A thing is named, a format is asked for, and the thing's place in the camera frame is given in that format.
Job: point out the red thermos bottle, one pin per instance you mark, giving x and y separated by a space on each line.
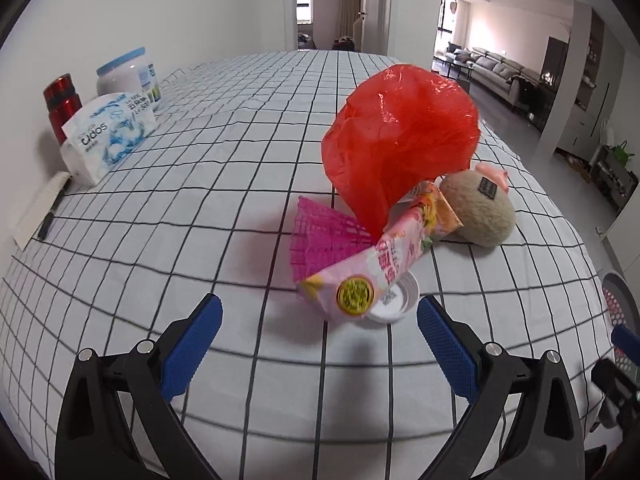
62 103

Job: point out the white blue tissue pack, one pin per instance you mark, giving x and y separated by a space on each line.
101 134

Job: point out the pink mesh net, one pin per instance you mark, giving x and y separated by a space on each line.
323 236

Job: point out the red plastic bag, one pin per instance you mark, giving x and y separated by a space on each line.
398 128

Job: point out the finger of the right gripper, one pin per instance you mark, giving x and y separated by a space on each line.
626 341

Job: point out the grey perforated trash basket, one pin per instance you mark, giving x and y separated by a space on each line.
622 309

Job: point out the grey sofa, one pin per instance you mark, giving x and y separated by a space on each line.
507 79

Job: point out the white plastic lid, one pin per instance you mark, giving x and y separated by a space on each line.
397 302

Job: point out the white jar blue lid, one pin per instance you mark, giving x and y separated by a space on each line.
131 72

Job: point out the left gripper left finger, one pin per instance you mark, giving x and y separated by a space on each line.
93 440

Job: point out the white low cabinet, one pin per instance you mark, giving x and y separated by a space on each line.
622 239

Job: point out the green bag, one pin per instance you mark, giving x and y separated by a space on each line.
621 154

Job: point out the pink snack wrapper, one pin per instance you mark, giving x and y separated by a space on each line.
347 290

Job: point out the beige plush ball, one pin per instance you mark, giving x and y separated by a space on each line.
486 212

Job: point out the pink pig toy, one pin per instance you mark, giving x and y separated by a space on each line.
496 174

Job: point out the checked white tablecloth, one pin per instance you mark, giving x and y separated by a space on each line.
207 204

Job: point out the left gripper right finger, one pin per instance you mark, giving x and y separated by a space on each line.
545 437

